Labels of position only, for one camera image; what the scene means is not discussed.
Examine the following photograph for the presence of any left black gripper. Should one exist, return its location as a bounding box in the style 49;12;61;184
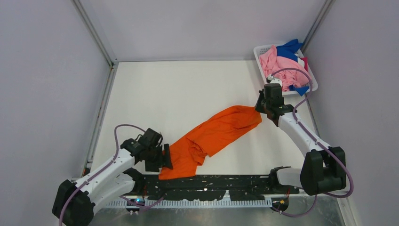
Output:
145;143;172;172

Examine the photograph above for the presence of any orange t-shirt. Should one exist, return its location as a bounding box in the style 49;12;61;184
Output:
158;105;262;180

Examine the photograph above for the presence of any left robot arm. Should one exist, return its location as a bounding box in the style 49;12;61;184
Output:
52;128;173;226

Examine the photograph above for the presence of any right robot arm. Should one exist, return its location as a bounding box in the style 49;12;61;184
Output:
255;83;349;195

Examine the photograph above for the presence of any pink t-shirt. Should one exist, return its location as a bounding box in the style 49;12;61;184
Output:
258;45;312;92

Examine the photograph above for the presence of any white plastic laundry basket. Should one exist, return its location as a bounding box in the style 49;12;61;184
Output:
253;45;318;96

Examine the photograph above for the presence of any blue t-shirt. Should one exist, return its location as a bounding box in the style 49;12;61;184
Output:
276;39;310;96

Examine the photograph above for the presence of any red garment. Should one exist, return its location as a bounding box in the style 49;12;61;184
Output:
298;57;309;72

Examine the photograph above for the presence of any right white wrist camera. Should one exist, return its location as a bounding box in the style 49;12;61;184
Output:
267;78;282;88

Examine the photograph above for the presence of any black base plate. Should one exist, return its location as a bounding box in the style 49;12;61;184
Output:
129;175;299;201

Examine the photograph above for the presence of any white slotted cable duct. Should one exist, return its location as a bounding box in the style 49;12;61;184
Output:
106;199;273;209

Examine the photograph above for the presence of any aluminium frame rail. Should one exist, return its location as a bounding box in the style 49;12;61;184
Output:
72;0;118;66

